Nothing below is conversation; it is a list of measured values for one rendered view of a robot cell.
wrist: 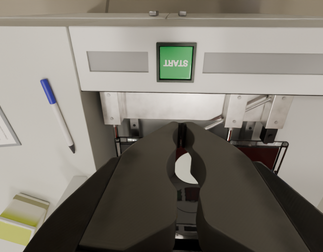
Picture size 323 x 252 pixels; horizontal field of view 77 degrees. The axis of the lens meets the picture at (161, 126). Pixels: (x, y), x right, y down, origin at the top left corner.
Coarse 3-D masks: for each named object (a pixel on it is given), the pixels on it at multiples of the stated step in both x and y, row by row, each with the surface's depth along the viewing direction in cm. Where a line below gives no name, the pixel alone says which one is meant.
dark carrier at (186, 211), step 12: (120, 144) 45; (180, 144) 45; (252, 156) 45; (264, 156) 44; (180, 180) 49; (180, 192) 52; (192, 192) 51; (180, 204) 54; (192, 204) 54; (180, 216) 56; (192, 216) 56; (180, 228) 59; (192, 228) 59
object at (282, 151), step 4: (280, 148) 44; (284, 148) 43; (280, 152) 44; (284, 152) 43; (276, 156) 45; (280, 156) 44; (276, 160) 45; (280, 160) 44; (276, 164) 45; (280, 164) 45; (272, 168) 47; (276, 168) 46
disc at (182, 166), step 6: (180, 156) 46; (186, 156) 45; (180, 162) 46; (186, 162) 46; (180, 168) 47; (186, 168) 47; (180, 174) 48; (186, 174) 48; (186, 180) 49; (192, 180) 49
